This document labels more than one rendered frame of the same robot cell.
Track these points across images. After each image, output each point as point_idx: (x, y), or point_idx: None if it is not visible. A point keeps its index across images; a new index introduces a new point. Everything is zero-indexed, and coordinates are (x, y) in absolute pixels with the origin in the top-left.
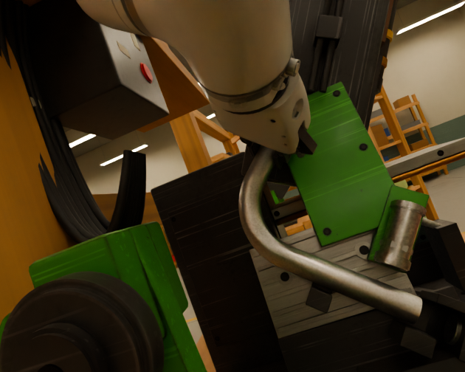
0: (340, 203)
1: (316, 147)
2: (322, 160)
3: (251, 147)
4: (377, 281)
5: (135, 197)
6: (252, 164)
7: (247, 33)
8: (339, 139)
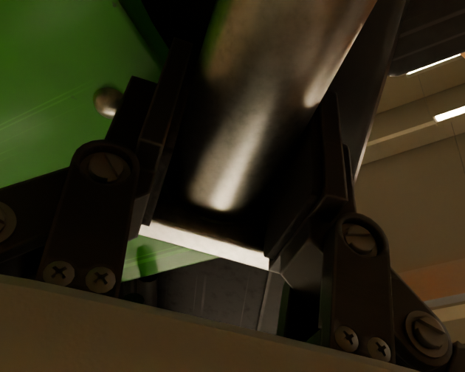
0: None
1: (57, 127)
2: (10, 77)
3: (322, 185)
4: None
5: None
6: (319, 74)
7: None
8: None
